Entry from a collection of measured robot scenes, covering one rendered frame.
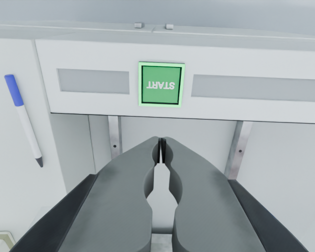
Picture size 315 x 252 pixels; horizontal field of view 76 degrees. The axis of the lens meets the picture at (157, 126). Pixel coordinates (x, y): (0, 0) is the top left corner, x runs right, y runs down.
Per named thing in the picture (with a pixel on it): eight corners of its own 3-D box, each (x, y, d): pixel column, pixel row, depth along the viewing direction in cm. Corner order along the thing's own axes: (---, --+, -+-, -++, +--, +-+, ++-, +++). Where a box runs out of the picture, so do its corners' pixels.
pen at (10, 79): (43, 168, 30) (9, 75, 24) (36, 169, 30) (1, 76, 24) (46, 164, 31) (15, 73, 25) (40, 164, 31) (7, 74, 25)
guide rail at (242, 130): (212, 245, 64) (214, 255, 61) (205, 245, 64) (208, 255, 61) (253, 94, 41) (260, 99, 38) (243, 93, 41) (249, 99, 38)
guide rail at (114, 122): (127, 242, 64) (125, 252, 61) (120, 242, 64) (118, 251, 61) (119, 88, 40) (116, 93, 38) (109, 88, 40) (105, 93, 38)
